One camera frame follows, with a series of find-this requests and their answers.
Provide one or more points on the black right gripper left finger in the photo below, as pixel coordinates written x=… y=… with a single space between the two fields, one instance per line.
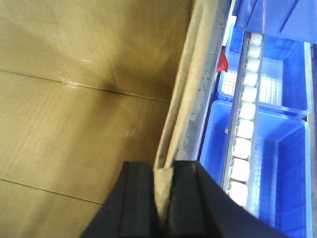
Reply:
x=129 y=211

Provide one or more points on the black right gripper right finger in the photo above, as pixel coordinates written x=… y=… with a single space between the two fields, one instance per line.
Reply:
x=199 y=208

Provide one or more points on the brown cardboard carton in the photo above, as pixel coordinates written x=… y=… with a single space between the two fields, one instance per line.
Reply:
x=84 y=86

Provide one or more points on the white roller track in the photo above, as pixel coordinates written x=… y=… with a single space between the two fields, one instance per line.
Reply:
x=239 y=155

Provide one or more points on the blue bin lower right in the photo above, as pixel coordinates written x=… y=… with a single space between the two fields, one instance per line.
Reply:
x=282 y=194

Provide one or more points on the blue bin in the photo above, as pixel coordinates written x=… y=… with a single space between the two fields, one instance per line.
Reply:
x=289 y=19
x=282 y=194
x=285 y=86

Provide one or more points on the red snack bag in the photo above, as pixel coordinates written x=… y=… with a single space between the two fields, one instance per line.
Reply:
x=223 y=64

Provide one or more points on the blue bin lower middle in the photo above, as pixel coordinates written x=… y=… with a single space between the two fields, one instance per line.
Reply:
x=285 y=86

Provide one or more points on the blue bin upper right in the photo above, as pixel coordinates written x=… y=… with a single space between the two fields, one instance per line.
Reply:
x=289 y=19

